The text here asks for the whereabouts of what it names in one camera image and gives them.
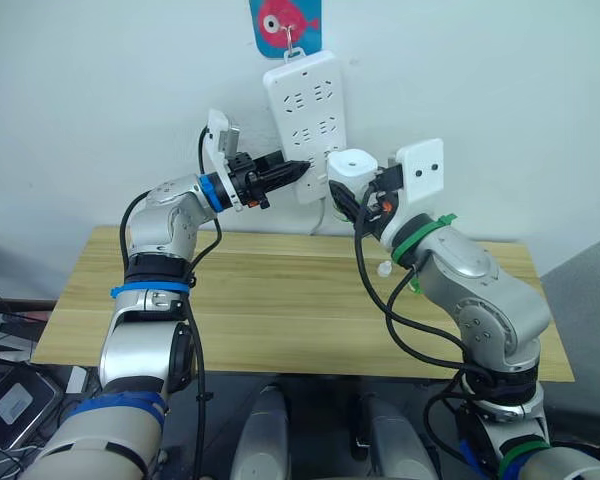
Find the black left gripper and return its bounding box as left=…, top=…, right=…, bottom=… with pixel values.
left=227, top=149, right=312, bottom=211

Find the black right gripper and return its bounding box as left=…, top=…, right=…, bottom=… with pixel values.
left=328, top=163, right=407, bottom=237

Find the white mosquito repellent heater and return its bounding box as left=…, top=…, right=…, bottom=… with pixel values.
left=326, top=147, right=380, bottom=222

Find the white power strip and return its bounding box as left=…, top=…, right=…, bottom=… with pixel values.
left=262, top=49, right=354, bottom=206

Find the blue card with pink fish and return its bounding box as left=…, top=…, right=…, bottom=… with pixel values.
left=248, top=0, right=323, bottom=61

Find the grey rounded shape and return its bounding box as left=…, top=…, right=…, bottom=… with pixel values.
left=228, top=383, right=290, bottom=480
left=368, top=398, right=440, bottom=480

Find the white slip of paper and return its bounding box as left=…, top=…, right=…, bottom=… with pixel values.
left=64, top=366, right=89, bottom=395

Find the black box with grey screen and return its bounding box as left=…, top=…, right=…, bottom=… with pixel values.
left=0, top=365, right=64, bottom=451

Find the white power strip cord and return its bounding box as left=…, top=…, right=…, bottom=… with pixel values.
left=309, top=196, right=331, bottom=236

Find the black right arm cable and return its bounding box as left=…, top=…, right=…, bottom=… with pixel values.
left=353, top=188, right=492, bottom=464

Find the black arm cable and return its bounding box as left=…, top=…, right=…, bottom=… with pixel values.
left=119, top=125, right=224, bottom=480
left=353, top=188, right=492, bottom=464

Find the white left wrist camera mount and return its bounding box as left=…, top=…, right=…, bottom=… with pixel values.
left=203, top=108, right=245, bottom=215

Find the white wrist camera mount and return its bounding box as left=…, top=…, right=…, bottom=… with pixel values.
left=203, top=108, right=245, bottom=215
left=378, top=138, right=445, bottom=247

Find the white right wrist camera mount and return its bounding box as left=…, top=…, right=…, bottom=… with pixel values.
left=378, top=138, right=445, bottom=247

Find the metal wall hook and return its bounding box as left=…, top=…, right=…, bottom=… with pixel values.
left=278, top=23, right=302, bottom=57

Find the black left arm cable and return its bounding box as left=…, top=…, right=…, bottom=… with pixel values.
left=119, top=125, right=224, bottom=480

